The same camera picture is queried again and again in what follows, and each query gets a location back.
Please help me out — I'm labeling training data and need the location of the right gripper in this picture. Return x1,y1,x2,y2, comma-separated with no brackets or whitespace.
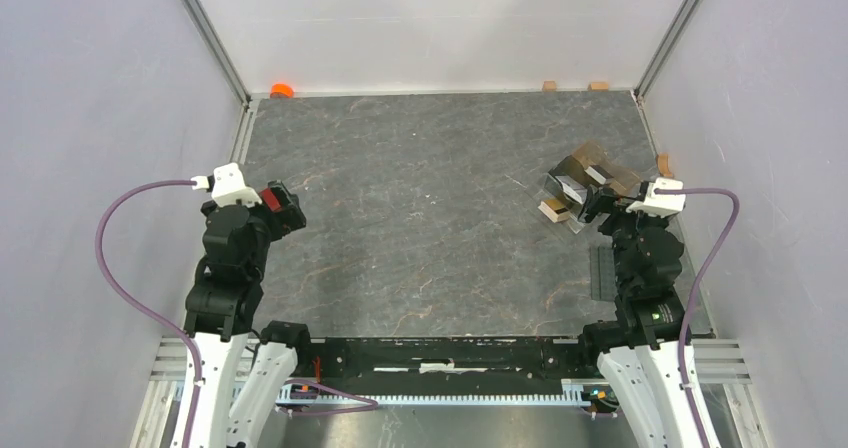
577,184,669,289

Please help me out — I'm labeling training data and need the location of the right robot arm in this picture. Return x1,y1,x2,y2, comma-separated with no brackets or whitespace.
577,178,721,447

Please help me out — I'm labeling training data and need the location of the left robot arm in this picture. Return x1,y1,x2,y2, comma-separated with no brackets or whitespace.
171,181,314,447

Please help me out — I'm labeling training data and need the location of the black top card stack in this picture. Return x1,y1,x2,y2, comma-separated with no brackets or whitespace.
585,165,613,186

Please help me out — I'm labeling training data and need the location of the white card stack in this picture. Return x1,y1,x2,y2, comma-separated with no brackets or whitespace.
555,175,588,205

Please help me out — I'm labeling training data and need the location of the tiered acrylic card stand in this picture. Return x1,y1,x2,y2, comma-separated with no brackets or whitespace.
543,140,641,233

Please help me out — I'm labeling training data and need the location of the gold card stack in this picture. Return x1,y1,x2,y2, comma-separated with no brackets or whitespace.
538,198,569,223

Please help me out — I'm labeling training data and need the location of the curved wooden piece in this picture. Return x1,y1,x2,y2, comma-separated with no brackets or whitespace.
656,153,675,179

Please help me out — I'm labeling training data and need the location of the grey studded baseplate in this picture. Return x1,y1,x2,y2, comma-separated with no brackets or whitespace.
589,246,617,302

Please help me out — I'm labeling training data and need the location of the orange round cap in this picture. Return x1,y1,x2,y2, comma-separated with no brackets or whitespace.
269,83,295,98

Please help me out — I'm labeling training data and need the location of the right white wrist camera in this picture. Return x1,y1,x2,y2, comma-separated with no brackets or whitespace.
625,177,686,218

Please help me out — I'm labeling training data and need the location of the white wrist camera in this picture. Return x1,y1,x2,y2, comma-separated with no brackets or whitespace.
625,177,686,218
190,162,262,208

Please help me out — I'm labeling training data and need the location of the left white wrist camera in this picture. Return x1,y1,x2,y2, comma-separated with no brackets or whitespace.
190,162,262,208

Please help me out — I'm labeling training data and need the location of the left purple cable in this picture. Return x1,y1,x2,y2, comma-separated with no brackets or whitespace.
94,179,203,448

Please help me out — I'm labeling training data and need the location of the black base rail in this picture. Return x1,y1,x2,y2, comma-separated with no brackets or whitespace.
292,334,622,396

